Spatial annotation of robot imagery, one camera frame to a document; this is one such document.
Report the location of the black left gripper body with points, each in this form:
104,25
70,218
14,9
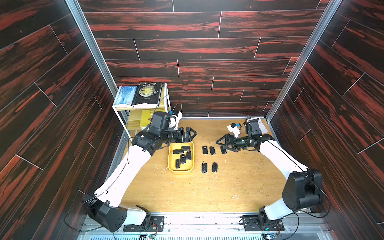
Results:
175,136

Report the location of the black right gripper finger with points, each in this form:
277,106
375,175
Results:
229,148
226,139

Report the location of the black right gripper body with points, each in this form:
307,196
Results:
229,142

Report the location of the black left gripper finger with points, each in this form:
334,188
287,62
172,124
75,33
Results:
188,138
190,131

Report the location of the black three-button car key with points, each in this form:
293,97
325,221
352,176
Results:
223,150

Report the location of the dark grey car key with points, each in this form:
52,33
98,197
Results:
189,155

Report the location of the black VW car key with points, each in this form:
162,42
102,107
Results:
183,159

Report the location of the silver-edged car key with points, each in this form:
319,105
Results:
178,163

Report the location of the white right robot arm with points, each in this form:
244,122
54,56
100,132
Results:
304,186

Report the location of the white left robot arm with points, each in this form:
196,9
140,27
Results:
103,206

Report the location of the yellow storage box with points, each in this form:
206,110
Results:
185,168

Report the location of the white calculator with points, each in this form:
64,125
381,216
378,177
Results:
262,127

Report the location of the yellow book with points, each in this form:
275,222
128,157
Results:
141,118

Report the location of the black book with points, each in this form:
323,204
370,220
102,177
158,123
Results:
147,95

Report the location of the blue book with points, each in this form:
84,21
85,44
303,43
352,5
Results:
125,96

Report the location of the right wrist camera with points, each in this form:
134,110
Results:
235,129

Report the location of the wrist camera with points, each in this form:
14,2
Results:
235,129
175,119

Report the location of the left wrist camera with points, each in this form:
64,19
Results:
175,119

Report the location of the white wire shelf rack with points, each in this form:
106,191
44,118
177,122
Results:
123,112

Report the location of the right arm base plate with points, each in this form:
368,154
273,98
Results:
256,223

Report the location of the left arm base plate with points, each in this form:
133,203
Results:
151,224

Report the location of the aluminium left corner post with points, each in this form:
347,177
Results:
91,42

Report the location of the aluminium corner post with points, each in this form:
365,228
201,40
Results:
319,29
91,42

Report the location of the aluminium right corner post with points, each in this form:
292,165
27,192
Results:
319,29

